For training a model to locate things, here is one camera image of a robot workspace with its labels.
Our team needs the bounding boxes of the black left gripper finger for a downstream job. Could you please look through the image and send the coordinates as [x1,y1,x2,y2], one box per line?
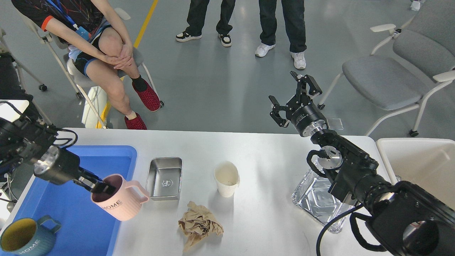
[75,169,116,195]

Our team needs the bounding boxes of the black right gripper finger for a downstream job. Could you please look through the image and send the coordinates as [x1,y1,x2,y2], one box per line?
[269,95,290,128]
[290,71,323,105]

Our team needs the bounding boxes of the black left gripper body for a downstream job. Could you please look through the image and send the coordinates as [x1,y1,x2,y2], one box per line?
[34,146,81,185]

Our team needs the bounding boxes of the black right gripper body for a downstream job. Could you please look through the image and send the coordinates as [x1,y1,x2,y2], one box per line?
[287,100,328,137]

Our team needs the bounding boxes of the pink ribbed mug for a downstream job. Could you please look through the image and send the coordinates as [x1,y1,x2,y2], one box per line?
[91,174,149,222]

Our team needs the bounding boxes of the stainless steel rectangular container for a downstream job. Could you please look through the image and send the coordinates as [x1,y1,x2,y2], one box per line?
[146,157,182,201]

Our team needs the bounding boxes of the teal mug yellow inside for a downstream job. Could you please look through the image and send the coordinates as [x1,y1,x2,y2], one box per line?
[1,215,61,256]

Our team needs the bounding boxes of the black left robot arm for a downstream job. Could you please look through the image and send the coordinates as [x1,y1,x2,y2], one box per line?
[0,100,116,194]

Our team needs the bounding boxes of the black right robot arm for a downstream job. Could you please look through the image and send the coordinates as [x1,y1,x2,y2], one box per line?
[269,71,455,256]

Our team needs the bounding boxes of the blue plastic tray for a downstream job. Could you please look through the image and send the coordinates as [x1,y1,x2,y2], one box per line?
[7,145,137,256]

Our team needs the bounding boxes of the white side table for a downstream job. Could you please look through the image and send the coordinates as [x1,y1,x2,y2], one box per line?
[0,99,30,123]

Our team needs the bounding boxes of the white paper cup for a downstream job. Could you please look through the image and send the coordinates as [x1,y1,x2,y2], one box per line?
[213,161,240,198]

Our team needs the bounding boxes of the aluminium foil tray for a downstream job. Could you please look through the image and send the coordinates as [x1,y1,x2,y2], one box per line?
[291,169,354,225]

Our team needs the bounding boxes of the person in black trousers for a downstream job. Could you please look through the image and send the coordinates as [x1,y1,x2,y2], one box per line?
[0,53,54,128]

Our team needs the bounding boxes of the grey office chair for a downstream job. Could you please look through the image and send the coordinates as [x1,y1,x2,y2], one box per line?
[317,0,455,137]

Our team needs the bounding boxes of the crumpled brown paper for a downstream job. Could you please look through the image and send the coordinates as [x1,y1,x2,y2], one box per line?
[178,201,224,252]

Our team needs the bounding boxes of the standing person black white sneakers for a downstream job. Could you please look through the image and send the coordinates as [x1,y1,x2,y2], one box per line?
[175,0,236,48]

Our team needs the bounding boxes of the seated person black shirt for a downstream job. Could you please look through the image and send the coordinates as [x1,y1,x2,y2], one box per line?
[11,0,161,130]

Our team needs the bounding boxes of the white plastic bin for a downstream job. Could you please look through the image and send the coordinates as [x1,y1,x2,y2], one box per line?
[376,138,455,209]

